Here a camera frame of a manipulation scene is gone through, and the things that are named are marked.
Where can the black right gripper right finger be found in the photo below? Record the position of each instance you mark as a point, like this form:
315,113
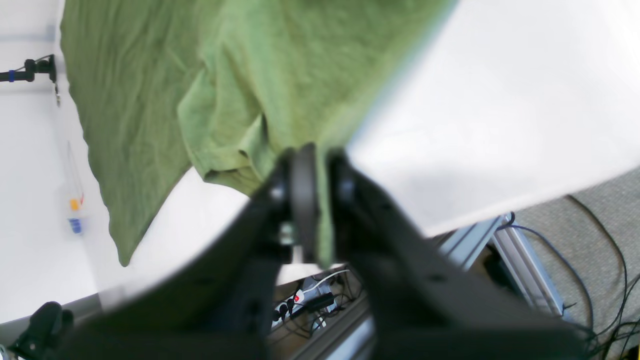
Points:
422,305

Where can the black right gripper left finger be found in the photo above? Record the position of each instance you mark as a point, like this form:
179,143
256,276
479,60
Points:
220,305

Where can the olive green T-shirt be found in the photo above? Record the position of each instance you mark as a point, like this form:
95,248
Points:
224,87

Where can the white power strip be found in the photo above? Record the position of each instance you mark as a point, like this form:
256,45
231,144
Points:
313,296

